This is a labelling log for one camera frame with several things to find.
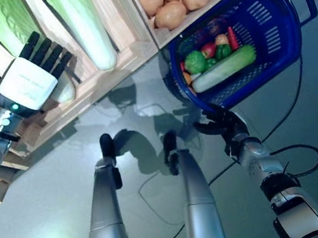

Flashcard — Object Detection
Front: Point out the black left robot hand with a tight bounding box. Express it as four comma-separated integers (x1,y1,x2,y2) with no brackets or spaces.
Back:
0,25,84,123

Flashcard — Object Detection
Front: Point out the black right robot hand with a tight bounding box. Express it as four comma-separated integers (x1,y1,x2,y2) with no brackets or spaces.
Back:
190,100,254,162

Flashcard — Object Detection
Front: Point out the green white napa cabbage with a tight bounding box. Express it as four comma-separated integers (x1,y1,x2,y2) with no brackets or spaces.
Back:
186,43,263,94
42,0,120,80
0,0,78,114

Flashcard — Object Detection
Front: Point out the blue plastic shopping basket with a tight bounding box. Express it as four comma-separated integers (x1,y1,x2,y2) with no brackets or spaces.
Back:
147,0,318,123

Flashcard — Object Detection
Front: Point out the small orange fruit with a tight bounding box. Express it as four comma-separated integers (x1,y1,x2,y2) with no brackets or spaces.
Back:
183,70,194,86

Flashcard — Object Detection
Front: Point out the wooden cabbage crate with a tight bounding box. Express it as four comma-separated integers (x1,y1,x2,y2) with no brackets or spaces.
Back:
0,0,174,160

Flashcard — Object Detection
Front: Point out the big green bell pepper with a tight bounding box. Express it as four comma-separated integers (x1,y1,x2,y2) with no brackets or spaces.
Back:
182,49,209,75

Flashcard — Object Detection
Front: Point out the small green bell pepper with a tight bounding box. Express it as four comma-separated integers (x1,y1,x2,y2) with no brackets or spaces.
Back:
213,42,234,61

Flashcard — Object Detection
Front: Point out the red apple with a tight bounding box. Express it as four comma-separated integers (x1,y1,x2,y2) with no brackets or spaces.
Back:
200,41,219,60

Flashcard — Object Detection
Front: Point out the red plastic carrot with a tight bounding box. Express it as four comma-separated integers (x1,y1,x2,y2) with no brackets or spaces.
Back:
226,24,242,51

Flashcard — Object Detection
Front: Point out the pale yellow onion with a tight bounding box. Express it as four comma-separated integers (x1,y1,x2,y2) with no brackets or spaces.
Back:
213,32,230,47

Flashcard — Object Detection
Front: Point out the wooden potato crate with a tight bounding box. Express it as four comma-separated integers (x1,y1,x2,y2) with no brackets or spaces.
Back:
122,0,305,55

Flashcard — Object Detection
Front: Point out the silver left robot leg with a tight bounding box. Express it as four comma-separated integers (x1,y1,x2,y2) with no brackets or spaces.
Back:
66,132,133,238

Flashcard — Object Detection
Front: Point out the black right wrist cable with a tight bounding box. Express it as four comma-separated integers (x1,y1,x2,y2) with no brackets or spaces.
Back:
270,140,318,181

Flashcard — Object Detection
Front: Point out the black floor cable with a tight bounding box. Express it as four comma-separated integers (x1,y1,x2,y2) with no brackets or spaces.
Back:
190,58,318,185

